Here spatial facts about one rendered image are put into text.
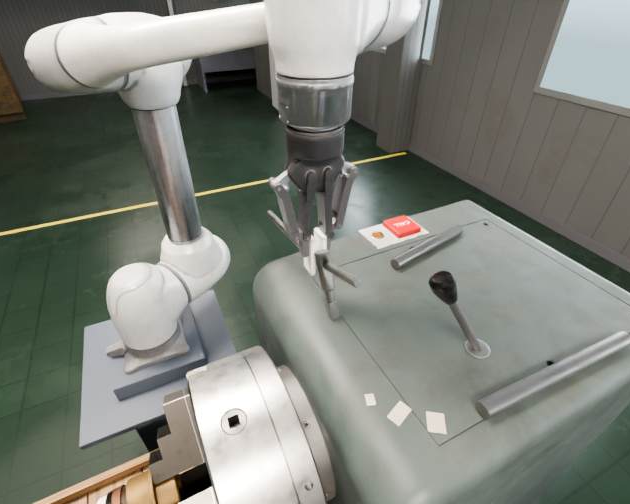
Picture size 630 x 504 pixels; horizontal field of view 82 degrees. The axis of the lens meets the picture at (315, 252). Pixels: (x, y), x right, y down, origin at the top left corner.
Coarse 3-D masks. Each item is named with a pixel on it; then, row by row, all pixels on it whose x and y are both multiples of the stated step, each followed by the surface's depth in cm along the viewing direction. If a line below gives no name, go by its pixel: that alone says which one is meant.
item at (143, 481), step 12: (132, 480) 52; (144, 480) 52; (168, 480) 53; (180, 480) 57; (120, 492) 51; (132, 492) 51; (144, 492) 51; (156, 492) 52; (168, 492) 52; (180, 492) 56
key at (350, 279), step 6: (270, 210) 74; (270, 216) 72; (276, 216) 72; (276, 222) 70; (282, 222) 69; (282, 228) 68; (288, 234) 66; (324, 264) 54; (330, 264) 53; (330, 270) 52; (336, 270) 51; (342, 270) 50; (342, 276) 49; (348, 276) 48; (348, 282) 48; (354, 282) 46; (360, 282) 47
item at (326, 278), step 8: (320, 256) 54; (328, 256) 55; (320, 264) 54; (320, 272) 55; (328, 272) 55; (320, 280) 56; (328, 280) 55; (328, 288) 56; (328, 296) 57; (328, 304) 57; (336, 304) 57; (328, 312) 58; (336, 312) 58
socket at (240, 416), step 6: (228, 414) 48; (234, 414) 48; (240, 414) 48; (222, 420) 47; (228, 420) 48; (234, 420) 49; (240, 420) 47; (246, 420) 47; (222, 426) 47; (228, 426) 47; (234, 426) 49; (240, 426) 47; (228, 432) 46; (234, 432) 46; (240, 432) 46
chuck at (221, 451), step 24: (240, 360) 57; (192, 384) 52; (216, 384) 52; (240, 384) 51; (192, 408) 49; (216, 408) 48; (240, 408) 48; (264, 408) 48; (216, 432) 46; (264, 432) 47; (216, 456) 44; (240, 456) 45; (264, 456) 45; (216, 480) 43; (240, 480) 44; (264, 480) 44; (288, 480) 45
